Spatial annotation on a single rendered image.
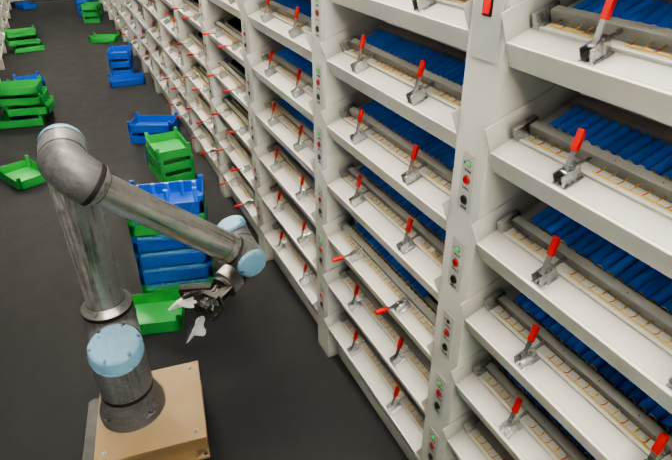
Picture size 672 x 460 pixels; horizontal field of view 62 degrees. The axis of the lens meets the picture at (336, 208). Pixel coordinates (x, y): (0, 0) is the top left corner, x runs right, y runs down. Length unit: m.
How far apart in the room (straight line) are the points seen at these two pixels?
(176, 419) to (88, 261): 0.54
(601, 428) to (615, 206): 0.40
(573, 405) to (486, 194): 0.40
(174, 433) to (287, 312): 0.78
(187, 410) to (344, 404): 0.53
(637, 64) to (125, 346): 1.42
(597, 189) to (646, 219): 0.09
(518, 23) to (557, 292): 0.45
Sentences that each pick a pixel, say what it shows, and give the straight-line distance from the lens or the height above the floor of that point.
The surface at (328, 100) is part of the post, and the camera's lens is 1.65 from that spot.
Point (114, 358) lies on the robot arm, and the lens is 1.71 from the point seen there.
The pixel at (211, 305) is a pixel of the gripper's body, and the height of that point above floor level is 0.43.
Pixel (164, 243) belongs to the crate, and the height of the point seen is 0.28.
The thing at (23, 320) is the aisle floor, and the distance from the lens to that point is 2.67.
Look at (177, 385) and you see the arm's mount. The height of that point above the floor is 0.16.
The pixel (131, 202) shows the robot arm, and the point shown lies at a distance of 1.50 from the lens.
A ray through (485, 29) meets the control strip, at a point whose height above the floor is 1.33.
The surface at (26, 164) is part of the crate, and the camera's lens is 4.07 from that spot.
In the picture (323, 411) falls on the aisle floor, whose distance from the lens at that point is 2.01.
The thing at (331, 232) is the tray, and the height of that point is 0.56.
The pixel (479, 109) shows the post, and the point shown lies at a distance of 1.05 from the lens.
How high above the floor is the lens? 1.53
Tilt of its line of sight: 30 degrees down
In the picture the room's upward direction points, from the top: straight up
